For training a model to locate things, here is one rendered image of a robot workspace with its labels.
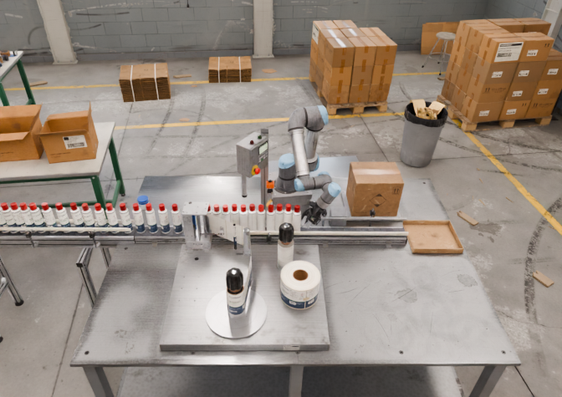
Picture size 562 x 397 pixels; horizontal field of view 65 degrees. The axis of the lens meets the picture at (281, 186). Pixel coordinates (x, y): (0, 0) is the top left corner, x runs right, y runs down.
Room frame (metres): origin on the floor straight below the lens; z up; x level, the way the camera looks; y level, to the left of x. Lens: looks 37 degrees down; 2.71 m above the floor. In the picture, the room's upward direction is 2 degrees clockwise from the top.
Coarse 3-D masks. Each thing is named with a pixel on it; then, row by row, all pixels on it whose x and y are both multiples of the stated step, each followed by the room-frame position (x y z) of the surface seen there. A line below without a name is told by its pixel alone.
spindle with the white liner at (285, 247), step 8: (288, 224) 1.74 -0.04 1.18; (280, 232) 1.70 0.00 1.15; (288, 232) 1.69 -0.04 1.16; (280, 240) 1.70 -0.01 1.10; (288, 240) 1.69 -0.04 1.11; (280, 248) 1.69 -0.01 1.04; (288, 248) 1.68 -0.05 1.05; (280, 256) 1.69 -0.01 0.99; (288, 256) 1.69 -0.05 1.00; (280, 264) 1.69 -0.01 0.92
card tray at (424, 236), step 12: (408, 228) 2.12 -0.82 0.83; (420, 228) 2.12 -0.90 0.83; (432, 228) 2.12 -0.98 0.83; (444, 228) 2.13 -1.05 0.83; (408, 240) 2.01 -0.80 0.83; (420, 240) 2.01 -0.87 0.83; (432, 240) 2.02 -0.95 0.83; (444, 240) 2.02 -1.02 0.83; (456, 240) 2.01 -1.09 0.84; (420, 252) 1.90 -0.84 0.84; (432, 252) 1.90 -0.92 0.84; (444, 252) 1.91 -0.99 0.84; (456, 252) 1.91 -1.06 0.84
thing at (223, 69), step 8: (248, 56) 6.77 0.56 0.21; (216, 64) 6.42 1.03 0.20; (224, 64) 6.43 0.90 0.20; (232, 64) 6.43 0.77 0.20; (240, 64) 6.44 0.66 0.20; (248, 64) 6.45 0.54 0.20; (208, 72) 6.21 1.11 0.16; (216, 72) 6.21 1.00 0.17; (224, 72) 6.23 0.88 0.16; (232, 72) 6.25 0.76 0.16; (240, 72) 6.24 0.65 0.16; (248, 72) 6.27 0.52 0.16; (216, 80) 6.22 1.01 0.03; (224, 80) 6.24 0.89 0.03; (232, 80) 6.25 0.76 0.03; (240, 80) 6.24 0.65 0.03; (248, 80) 6.27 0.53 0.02
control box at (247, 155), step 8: (248, 136) 2.12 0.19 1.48; (256, 136) 2.12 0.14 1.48; (264, 136) 2.13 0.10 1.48; (240, 144) 2.04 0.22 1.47; (248, 144) 2.04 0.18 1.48; (256, 144) 2.04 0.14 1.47; (240, 152) 2.02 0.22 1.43; (248, 152) 1.99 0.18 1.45; (256, 152) 2.03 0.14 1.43; (264, 152) 2.09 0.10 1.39; (240, 160) 2.02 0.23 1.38; (248, 160) 1.99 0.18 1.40; (256, 160) 2.03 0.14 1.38; (264, 160) 2.09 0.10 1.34; (240, 168) 2.03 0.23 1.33; (248, 168) 1.99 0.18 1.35; (256, 168) 2.03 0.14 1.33; (248, 176) 1.99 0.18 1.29
